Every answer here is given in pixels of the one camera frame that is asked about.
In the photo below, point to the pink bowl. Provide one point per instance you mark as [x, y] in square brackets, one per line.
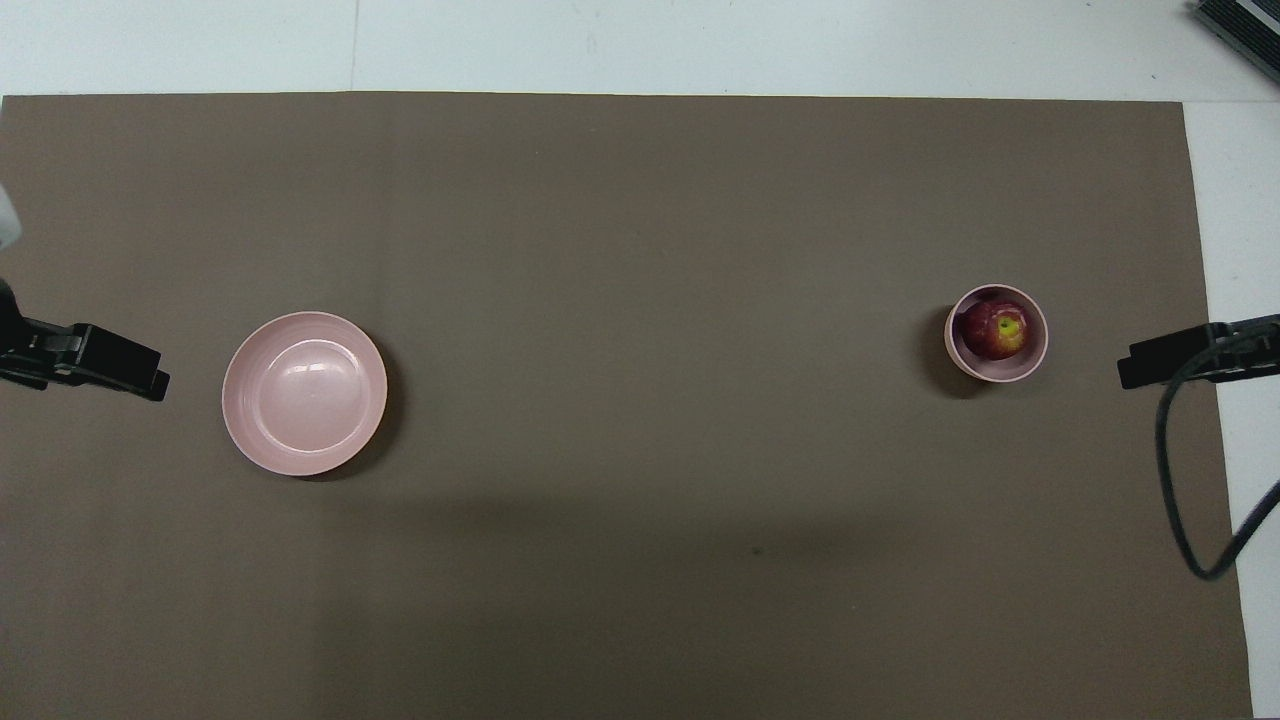
[1000, 372]

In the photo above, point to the pink plate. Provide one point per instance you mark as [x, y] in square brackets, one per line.
[305, 395]

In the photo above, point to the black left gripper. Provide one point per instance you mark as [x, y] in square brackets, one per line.
[35, 350]

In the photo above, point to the dark grey ribbed device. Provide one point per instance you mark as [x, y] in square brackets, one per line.
[1255, 35]

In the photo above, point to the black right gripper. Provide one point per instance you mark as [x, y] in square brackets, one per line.
[1245, 350]

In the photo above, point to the brown table mat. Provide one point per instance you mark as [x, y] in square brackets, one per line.
[640, 450]

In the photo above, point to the dark red apple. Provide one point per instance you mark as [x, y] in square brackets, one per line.
[995, 330]

